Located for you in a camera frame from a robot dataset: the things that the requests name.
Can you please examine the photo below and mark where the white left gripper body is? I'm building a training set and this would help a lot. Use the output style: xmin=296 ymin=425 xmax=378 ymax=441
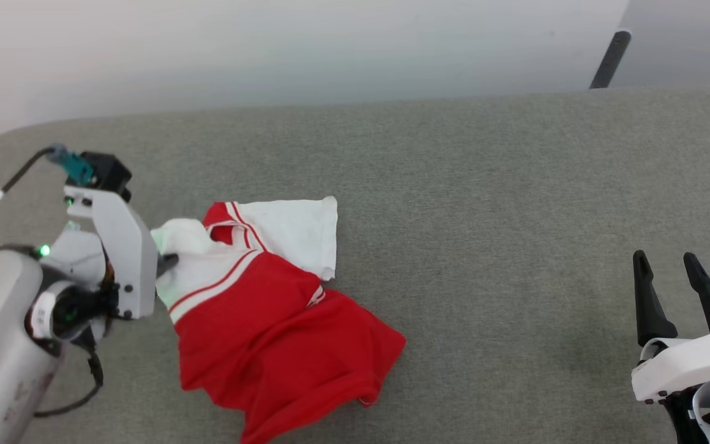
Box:
xmin=65 ymin=185 xmax=160 ymax=321

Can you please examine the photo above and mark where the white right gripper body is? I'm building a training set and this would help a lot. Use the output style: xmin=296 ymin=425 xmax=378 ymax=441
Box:
xmin=630 ymin=332 xmax=710 ymax=405

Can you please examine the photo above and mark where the red and white shirt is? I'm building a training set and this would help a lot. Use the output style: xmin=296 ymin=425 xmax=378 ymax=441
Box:
xmin=152 ymin=196 xmax=407 ymax=444

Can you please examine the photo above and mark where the thin black cable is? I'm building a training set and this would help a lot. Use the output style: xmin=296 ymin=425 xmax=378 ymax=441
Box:
xmin=0 ymin=146 xmax=60 ymax=247
xmin=33 ymin=336 xmax=105 ymax=419

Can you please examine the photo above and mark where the black round post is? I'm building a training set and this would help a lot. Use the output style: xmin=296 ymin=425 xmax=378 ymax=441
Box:
xmin=589 ymin=30 xmax=632 ymax=90

